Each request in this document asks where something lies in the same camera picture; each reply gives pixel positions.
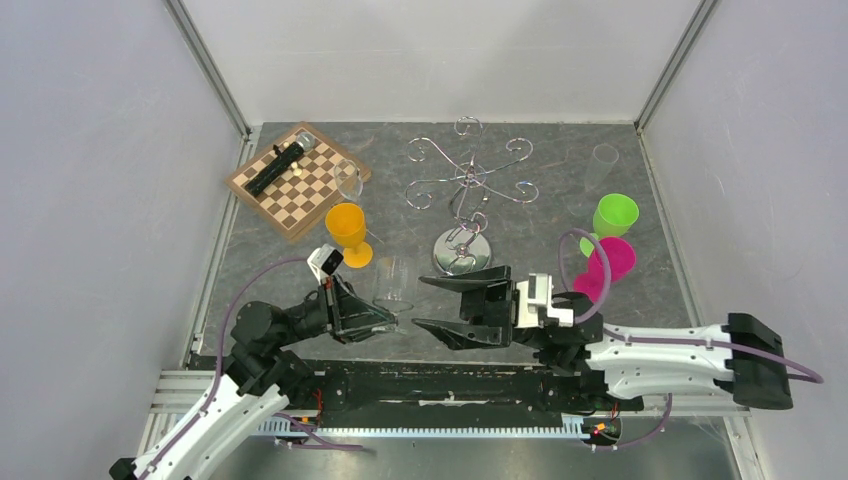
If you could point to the green plastic wine glass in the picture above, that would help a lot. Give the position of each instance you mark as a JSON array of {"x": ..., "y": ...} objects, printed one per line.
[{"x": 614, "y": 216}]

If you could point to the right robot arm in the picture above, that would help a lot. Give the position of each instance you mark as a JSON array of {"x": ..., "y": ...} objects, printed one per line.
[{"x": 742, "y": 357}]

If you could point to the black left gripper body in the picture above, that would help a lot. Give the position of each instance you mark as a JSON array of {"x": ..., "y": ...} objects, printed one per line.
[{"x": 332, "y": 321}]

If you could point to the wooden chessboard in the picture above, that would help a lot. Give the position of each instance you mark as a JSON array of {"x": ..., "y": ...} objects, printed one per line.
[{"x": 294, "y": 203}]

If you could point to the chrome wire wine glass rack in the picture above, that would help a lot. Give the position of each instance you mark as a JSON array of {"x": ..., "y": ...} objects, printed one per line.
[{"x": 463, "y": 248}]

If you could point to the clear round wine glass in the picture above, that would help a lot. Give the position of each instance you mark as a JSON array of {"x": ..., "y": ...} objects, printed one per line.
[{"x": 349, "y": 181}]

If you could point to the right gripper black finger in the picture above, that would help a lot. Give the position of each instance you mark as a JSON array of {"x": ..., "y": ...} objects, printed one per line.
[
  {"x": 458, "y": 336},
  {"x": 469, "y": 281}
]

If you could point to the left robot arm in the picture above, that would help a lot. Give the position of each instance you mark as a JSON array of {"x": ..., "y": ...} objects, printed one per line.
[{"x": 258, "y": 378}]

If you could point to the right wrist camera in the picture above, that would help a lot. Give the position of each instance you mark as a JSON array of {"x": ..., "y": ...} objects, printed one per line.
[{"x": 535, "y": 307}]

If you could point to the pink plastic wine glass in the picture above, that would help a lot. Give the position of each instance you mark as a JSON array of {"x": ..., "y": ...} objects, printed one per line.
[{"x": 622, "y": 259}]

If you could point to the orange plastic wine glass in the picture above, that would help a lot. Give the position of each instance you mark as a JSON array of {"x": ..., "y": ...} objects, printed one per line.
[{"x": 346, "y": 223}]

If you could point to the clear ribbed flute glass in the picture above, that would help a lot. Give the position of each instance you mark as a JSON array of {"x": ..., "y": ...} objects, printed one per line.
[{"x": 603, "y": 158}]

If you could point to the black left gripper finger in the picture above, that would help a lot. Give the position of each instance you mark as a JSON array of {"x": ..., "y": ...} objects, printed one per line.
[
  {"x": 361, "y": 333},
  {"x": 359, "y": 309}
]

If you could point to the clear tumbler wine glass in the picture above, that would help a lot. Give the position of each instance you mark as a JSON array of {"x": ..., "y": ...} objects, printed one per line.
[{"x": 395, "y": 287}]

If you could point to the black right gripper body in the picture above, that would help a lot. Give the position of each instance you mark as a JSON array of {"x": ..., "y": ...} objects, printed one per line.
[{"x": 496, "y": 304}]

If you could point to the black flashlight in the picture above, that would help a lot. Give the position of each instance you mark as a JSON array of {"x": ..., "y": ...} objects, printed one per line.
[{"x": 283, "y": 160}]

